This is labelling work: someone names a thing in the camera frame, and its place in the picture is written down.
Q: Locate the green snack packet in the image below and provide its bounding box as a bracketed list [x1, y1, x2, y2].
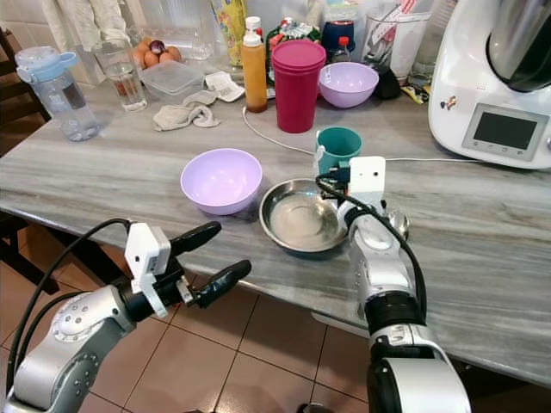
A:
[265, 17, 321, 52]

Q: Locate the small black object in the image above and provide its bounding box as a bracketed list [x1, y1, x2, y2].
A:
[375, 69, 402, 101]

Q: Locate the metal spoon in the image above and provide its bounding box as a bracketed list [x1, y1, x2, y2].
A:
[387, 209, 412, 243]

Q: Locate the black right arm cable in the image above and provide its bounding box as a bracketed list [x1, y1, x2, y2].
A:
[315, 172, 429, 317]

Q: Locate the lilac plastic bowl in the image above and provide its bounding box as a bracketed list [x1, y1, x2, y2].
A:
[180, 148, 264, 217]
[319, 62, 381, 109]

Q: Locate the clear drinking glass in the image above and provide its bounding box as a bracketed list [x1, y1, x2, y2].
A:
[103, 47, 149, 113]

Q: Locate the white kitchen cooking machine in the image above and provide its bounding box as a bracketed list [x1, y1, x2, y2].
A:
[429, 0, 551, 171]

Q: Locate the stainless steel bowl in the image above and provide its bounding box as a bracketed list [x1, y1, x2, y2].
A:
[259, 178, 352, 256]

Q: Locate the red-capped sauce bottle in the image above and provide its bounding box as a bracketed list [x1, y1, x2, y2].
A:
[333, 36, 353, 65]

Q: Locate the small white cloth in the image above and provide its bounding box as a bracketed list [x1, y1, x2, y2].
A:
[205, 71, 246, 103]

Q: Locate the clear lidded plastic container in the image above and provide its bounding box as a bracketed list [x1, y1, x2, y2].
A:
[140, 60, 206, 106]

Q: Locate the white power cable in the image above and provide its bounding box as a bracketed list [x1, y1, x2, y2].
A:
[241, 108, 466, 164]

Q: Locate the orange sauce squeeze bottle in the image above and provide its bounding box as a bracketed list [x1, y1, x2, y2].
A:
[242, 30, 269, 114]

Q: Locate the clear blue-lidded water bottle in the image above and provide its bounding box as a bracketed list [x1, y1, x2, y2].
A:
[15, 46, 102, 143]

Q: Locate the teal plastic cup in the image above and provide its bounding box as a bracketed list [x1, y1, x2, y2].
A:
[314, 126, 363, 177]

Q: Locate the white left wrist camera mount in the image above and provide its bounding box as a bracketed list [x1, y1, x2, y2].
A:
[124, 222, 173, 319]

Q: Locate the crumpled grey cloth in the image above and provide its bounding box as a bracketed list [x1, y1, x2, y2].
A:
[153, 90, 222, 133]

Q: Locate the dark wooden chair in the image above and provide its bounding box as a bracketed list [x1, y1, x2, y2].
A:
[0, 26, 57, 295]

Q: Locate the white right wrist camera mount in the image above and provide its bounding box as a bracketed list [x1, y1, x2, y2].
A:
[347, 157, 387, 208]

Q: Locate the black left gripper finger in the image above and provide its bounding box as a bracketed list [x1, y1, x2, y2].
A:
[193, 260, 252, 308]
[170, 222, 222, 256]

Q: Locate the large clear plastic tub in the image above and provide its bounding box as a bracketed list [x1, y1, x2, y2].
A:
[138, 0, 216, 63]

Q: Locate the hanging patterned towel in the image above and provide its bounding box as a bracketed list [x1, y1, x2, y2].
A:
[54, 0, 130, 49]

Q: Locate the dark blue mug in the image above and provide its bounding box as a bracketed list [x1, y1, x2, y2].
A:
[320, 19, 356, 52]

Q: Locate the magenta lidded plastic tumbler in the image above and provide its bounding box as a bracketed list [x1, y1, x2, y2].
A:
[271, 39, 328, 135]

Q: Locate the yellow food package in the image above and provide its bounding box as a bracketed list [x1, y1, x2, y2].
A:
[215, 0, 249, 66]

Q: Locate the clear glass bottle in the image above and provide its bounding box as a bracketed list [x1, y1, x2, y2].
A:
[409, 0, 457, 87]

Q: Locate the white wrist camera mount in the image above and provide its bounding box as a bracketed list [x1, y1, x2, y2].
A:
[347, 157, 387, 208]
[124, 222, 173, 319]

